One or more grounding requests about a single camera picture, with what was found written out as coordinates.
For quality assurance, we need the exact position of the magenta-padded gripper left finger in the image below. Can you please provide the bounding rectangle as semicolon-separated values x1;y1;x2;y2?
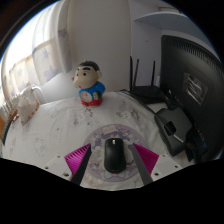
41;143;93;187

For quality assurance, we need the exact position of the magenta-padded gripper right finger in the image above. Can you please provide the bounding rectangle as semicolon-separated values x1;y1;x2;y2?
128;143;184;186

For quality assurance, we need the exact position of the black computer mouse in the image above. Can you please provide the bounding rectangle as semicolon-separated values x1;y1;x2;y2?
103;137;128;174

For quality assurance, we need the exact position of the round purple printed mouse pad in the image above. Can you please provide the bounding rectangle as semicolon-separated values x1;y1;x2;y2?
83;123;145;183

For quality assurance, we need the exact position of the white printed tablecloth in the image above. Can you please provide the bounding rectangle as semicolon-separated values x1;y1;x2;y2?
1;90;188;191

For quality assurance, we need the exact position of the black router with antennas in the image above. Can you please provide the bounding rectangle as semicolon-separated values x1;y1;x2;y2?
128;55;166;104

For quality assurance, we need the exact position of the white cloth-covered kettle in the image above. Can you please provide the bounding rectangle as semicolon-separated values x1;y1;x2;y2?
16;84;46;126

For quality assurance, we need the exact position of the cartoon boy figurine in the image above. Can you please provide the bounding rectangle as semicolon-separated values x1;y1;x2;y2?
72;60;106;108

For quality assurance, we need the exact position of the dark keyboard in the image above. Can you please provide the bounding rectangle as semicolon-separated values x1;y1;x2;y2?
0;119;13;146

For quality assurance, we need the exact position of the black computer monitor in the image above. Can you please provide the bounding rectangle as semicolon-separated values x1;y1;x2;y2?
154;34;224;164

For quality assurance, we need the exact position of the white star-print curtain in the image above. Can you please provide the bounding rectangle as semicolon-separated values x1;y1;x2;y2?
0;0;73;104

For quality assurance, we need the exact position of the white wall shelf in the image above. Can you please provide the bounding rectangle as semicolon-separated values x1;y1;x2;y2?
134;11;201;41

